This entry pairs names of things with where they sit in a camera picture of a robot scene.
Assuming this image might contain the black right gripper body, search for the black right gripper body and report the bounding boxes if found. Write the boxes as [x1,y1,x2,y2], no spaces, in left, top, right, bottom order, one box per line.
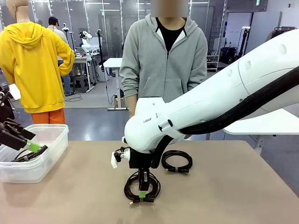
[129,148,153,169]

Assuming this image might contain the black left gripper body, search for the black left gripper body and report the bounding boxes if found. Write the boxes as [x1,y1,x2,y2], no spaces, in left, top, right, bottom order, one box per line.
[0,100,15,132]

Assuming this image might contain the black power cable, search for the black power cable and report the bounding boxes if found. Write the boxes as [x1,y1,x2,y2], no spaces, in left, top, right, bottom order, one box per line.
[11,144,49,163]

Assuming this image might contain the black USB cable grey tie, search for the black USB cable grey tie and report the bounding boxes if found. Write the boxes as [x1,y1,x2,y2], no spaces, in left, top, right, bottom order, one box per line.
[161,150,194,175]

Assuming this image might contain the person's right forearm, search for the person's right forearm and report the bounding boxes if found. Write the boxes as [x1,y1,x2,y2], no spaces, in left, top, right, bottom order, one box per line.
[121,88,139,117]

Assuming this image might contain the orange shorts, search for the orange shorts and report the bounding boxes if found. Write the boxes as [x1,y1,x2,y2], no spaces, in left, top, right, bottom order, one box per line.
[30,107,67,125]

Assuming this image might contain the clear plastic storage box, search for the clear plastic storage box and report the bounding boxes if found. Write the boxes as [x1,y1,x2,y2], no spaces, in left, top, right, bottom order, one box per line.
[0,124,69,184]

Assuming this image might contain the yellow hoodie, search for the yellow hoodie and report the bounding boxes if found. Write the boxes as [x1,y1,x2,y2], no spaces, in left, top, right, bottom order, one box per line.
[0,21,76,114]

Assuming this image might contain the grey step stool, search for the grey step stool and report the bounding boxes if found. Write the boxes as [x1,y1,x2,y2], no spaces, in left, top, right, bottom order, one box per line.
[72,75,88,94]

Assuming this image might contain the cluttered white desk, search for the cluttered white desk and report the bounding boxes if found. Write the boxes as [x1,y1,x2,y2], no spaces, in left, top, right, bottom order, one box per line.
[58,52,94,93]

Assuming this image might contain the person wearing grey hoodie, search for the person wearing grey hoodie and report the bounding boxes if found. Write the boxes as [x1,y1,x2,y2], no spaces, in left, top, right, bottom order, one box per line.
[119,0,209,140]

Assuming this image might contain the white standing desk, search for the white standing desk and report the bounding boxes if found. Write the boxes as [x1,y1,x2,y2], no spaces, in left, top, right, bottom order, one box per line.
[102,57,129,111]

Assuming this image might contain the person in black cap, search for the person in black cap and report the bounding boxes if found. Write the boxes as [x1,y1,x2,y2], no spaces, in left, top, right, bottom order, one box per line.
[47,16,71,97]

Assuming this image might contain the slim black tripod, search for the slim black tripod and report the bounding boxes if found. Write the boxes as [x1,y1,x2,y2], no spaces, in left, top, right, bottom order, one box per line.
[96,28,106,69]

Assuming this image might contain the wooden shoe rack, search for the wooden shoe rack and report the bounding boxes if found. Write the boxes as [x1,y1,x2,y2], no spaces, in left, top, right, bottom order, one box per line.
[206,54,221,73]

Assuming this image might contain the white rounded-corner table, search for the white rounded-corner table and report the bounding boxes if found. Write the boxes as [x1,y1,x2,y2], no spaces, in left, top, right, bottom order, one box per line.
[222,105,299,155]

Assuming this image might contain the black luggage pile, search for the black luggage pile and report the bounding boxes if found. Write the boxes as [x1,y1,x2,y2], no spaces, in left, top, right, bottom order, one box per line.
[220,46,239,66]

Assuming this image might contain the black light stand pole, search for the black light stand pole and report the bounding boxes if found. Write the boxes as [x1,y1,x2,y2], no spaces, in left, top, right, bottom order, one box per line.
[235,26,251,57]

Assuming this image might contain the black clothes rack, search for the black clothes rack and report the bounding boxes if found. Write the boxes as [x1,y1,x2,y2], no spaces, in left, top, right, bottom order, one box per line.
[267,26,291,41]

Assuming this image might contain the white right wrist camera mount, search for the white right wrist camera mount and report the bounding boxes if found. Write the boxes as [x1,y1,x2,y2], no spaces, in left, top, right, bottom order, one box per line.
[110,146,130,169]

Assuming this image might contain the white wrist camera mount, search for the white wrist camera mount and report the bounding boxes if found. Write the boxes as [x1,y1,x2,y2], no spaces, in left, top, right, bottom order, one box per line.
[0,83,22,101]
[110,146,130,169]

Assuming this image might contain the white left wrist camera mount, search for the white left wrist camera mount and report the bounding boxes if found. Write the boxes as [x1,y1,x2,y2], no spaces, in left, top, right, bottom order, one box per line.
[0,83,22,101]

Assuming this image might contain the black floor cable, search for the black floor cable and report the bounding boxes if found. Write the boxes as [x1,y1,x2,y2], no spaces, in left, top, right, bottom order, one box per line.
[64,93,83,102]

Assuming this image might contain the black tripod with camera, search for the black tripod with camera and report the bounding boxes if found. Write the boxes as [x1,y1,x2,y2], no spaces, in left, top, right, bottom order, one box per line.
[62,22,76,51]

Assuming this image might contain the thick black right arm hose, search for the thick black right arm hose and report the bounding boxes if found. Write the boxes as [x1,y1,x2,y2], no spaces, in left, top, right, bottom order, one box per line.
[150,66,299,169]

